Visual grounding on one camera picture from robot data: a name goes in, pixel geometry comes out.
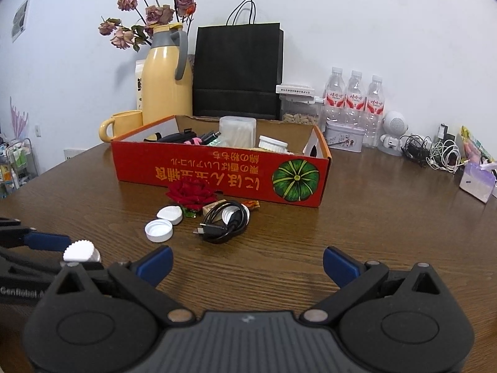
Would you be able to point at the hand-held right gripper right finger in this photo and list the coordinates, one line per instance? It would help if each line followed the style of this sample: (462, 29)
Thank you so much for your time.
(341, 267)

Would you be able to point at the black cylindrical tube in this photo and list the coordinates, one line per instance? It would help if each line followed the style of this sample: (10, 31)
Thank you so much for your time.
(209, 136)

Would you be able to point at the dried pink rose bouquet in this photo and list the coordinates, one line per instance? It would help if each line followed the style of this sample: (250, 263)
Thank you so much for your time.
(159, 13)

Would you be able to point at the white wall outlet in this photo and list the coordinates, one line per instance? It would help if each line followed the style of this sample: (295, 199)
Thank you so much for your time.
(38, 130)

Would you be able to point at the yellow mug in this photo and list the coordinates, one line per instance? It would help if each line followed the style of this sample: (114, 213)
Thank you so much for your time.
(126, 124)

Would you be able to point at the flat white box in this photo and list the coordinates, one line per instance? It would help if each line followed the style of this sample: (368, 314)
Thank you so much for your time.
(294, 89)

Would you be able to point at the white robot figure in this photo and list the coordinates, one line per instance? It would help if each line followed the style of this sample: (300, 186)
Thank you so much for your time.
(394, 126)

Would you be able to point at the orange wrapped candy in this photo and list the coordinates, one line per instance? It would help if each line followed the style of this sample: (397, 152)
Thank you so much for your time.
(252, 204)

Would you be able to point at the red fabric rose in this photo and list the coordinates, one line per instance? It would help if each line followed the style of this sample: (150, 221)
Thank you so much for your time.
(190, 196)

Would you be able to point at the pale printed tin box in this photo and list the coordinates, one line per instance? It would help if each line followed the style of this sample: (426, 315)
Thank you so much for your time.
(343, 136)

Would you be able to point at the white milk carton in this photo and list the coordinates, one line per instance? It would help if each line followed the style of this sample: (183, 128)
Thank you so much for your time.
(139, 85)

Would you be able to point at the small pink object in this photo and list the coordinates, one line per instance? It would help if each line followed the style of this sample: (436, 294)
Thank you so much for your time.
(193, 141)

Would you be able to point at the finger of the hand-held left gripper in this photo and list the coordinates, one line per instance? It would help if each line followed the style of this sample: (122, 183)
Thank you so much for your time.
(35, 266)
(46, 242)

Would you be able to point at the white ridged round jar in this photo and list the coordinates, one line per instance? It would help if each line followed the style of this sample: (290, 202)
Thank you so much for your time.
(271, 143)

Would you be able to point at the small white ridged cap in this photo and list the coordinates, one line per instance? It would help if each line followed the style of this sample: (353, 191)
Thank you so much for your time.
(79, 250)

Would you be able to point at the metal shelf cart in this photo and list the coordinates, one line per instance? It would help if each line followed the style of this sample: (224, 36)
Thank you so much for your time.
(17, 167)

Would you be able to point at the purple tissue pack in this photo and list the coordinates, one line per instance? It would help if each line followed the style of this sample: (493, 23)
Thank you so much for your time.
(477, 182)

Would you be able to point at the wall poster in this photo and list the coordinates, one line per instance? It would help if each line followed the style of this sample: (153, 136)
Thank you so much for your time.
(20, 19)

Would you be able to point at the red cardboard box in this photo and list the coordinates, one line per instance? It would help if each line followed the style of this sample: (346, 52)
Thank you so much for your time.
(217, 171)

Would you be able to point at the black paper bag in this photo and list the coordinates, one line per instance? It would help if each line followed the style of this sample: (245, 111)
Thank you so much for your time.
(237, 74)

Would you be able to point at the yellow thermos jug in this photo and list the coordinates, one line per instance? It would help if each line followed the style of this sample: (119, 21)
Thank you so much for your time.
(165, 85)

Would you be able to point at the black case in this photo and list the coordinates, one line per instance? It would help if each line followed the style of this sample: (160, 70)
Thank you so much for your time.
(174, 138)

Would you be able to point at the black and white charger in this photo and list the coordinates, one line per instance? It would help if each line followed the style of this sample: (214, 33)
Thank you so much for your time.
(446, 134)

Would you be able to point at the clear water bottle red label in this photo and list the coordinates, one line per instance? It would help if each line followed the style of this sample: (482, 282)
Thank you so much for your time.
(376, 105)
(355, 97)
(335, 93)

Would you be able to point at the clear container of nuts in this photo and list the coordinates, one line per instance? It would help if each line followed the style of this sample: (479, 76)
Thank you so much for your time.
(299, 108)

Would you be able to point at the small wooden stamp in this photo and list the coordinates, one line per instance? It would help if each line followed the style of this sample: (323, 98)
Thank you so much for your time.
(211, 206)

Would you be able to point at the colourful snack packet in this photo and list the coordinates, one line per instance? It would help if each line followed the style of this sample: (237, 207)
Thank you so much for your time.
(473, 143)

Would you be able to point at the clear cotton swab box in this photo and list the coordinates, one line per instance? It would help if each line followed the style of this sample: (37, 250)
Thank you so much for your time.
(237, 132)

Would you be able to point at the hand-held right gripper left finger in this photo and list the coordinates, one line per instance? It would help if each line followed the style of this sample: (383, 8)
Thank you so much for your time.
(155, 266)

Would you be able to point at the white wall socket panel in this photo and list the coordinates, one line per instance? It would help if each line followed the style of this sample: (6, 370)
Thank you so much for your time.
(73, 153)

